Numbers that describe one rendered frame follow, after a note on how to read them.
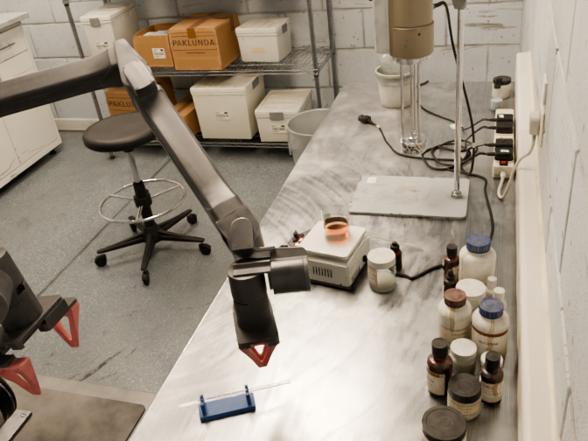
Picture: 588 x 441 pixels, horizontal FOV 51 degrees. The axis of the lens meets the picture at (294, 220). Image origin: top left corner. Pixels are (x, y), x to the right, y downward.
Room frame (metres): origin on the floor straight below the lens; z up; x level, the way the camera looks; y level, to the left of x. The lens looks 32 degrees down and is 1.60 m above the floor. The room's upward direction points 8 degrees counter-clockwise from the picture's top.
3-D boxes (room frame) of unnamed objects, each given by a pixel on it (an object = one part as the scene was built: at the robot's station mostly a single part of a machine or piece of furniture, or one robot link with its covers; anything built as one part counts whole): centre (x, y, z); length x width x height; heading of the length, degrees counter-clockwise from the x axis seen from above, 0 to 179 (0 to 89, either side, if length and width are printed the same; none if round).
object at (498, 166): (1.63, -0.64, 0.77); 0.40 x 0.06 x 0.04; 159
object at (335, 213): (1.14, -0.09, 0.88); 0.07 x 0.06 x 0.08; 75
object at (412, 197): (1.42, -0.31, 0.76); 0.30 x 0.20 x 0.01; 69
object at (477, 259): (1.00, -0.36, 0.81); 0.07 x 0.07 x 0.13
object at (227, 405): (0.78, 0.16, 0.77); 0.10 x 0.03 x 0.04; 96
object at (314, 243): (1.14, -0.08, 0.83); 0.12 x 0.12 x 0.01; 59
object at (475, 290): (0.94, -0.32, 0.78); 0.06 x 0.06 x 0.07
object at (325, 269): (1.16, -0.06, 0.79); 0.22 x 0.13 x 0.08; 59
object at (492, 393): (0.72, -0.29, 0.80); 0.04 x 0.04 x 0.10
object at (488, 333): (0.83, -0.32, 0.81); 0.06 x 0.06 x 0.11
